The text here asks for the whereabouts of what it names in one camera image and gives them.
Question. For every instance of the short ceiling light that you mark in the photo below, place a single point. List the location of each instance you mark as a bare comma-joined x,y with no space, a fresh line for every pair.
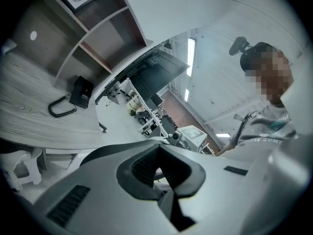
186,95

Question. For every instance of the person's head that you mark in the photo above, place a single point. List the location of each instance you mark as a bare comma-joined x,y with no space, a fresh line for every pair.
266,72

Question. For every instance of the wooden shelf unit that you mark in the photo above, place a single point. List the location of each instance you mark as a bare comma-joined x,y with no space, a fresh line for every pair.
80,33

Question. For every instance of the person's grey printed shirt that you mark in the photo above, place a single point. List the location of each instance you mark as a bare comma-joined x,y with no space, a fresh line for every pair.
264,128

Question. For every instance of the person's right forearm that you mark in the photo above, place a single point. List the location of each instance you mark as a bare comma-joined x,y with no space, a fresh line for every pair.
226,147

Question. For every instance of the black desk telephone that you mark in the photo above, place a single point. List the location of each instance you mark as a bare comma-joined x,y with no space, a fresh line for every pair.
82,93

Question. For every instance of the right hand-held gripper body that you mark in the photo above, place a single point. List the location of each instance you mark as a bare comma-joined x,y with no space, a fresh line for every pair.
193,137

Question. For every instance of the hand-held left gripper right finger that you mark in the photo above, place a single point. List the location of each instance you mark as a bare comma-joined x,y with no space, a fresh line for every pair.
215,192

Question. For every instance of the white plastic stool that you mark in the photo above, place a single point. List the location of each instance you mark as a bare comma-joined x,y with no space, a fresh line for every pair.
27,164

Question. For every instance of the black monitor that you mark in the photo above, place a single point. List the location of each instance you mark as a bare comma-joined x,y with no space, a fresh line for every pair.
159,75

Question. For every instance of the long ceiling light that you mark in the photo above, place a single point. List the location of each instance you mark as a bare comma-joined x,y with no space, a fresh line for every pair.
191,55

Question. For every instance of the square ceiling light panel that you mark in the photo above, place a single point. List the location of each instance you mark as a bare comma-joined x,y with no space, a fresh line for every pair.
222,135

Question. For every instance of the black head camera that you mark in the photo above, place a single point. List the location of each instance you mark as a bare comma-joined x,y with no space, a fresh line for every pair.
238,46

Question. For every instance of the round white sticker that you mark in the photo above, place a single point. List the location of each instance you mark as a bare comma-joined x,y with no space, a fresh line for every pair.
33,35

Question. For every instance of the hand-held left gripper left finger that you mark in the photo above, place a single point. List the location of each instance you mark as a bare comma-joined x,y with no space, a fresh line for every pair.
102,180

